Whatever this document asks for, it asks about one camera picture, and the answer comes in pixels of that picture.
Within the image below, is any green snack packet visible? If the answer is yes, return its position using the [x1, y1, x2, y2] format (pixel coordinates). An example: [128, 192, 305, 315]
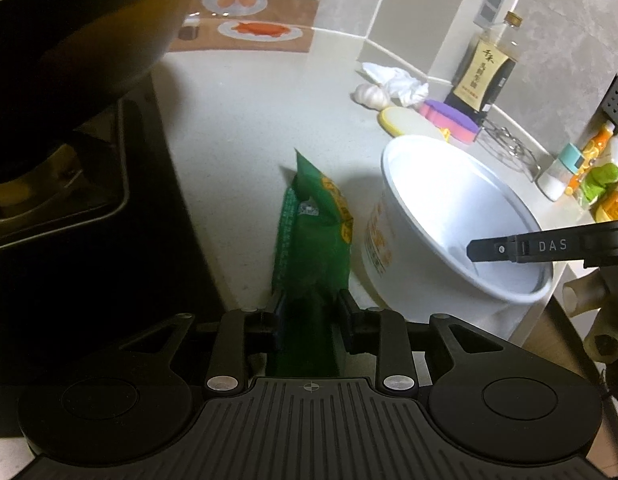
[271, 148, 356, 376]

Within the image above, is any pink purple sponge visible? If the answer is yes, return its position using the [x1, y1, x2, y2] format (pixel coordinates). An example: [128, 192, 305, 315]
[420, 100, 480, 144]

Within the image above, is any yellow plastic lid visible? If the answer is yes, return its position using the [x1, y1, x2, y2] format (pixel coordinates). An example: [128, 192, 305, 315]
[377, 106, 443, 139]

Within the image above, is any white tissue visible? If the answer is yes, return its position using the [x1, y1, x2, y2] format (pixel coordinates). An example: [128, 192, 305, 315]
[361, 62, 429, 108]

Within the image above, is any garlic bulb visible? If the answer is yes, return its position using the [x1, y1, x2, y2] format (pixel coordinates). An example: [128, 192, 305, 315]
[352, 82, 391, 112]

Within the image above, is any yellow sauce bottle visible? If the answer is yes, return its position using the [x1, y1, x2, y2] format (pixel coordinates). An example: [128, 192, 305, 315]
[594, 183, 618, 222]

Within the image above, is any green vegetable bag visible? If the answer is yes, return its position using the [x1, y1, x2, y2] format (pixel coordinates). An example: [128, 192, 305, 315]
[579, 136, 618, 209]

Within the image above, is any salt shaker teal lid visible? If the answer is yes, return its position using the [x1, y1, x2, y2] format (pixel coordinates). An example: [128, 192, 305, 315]
[536, 143, 584, 202]

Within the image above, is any orange juice bottle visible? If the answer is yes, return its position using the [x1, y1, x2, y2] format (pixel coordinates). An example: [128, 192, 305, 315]
[565, 120, 616, 195]

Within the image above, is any black gas stove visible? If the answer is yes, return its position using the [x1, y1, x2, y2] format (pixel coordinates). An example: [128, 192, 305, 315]
[0, 80, 224, 446]

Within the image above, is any soy sauce bottle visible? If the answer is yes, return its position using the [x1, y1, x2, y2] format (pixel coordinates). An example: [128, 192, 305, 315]
[445, 11, 522, 126]

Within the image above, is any black wok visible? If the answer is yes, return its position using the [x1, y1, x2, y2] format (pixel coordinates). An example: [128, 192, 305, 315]
[0, 0, 191, 125]

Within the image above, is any metal wire trivet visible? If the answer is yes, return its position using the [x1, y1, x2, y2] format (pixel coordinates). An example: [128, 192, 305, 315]
[477, 119, 541, 182]

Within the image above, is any cartoon chef wall sticker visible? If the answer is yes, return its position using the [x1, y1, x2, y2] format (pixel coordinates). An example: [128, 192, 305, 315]
[166, 0, 318, 52]

